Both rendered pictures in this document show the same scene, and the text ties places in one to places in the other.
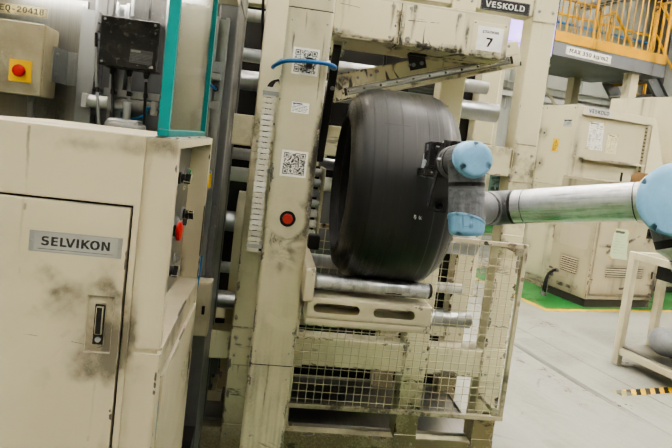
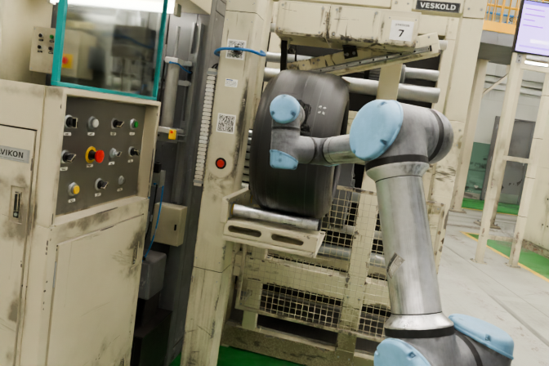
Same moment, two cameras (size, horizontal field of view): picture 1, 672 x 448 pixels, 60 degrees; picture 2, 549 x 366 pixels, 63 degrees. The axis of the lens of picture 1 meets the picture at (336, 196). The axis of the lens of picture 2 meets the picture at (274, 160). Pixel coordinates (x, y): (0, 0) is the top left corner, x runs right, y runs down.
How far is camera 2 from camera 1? 64 cm
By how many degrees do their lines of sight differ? 19
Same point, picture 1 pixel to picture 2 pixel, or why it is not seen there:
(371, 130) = (267, 96)
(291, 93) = (225, 72)
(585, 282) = not seen: outside the picture
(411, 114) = (301, 85)
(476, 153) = (283, 104)
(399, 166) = not seen: hidden behind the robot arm
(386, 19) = (317, 19)
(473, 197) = (283, 138)
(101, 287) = (18, 180)
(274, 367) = (208, 271)
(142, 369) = (40, 237)
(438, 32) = (358, 27)
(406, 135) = not seen: hidden behind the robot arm
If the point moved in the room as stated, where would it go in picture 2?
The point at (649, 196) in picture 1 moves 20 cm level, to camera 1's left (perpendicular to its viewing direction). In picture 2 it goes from (354, 127) to (258, 114)
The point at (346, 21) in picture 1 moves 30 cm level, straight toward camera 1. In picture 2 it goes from (287, 22) to (264, 2)
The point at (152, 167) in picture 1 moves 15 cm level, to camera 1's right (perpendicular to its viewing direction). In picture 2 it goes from (47, 105) to (94, 113)
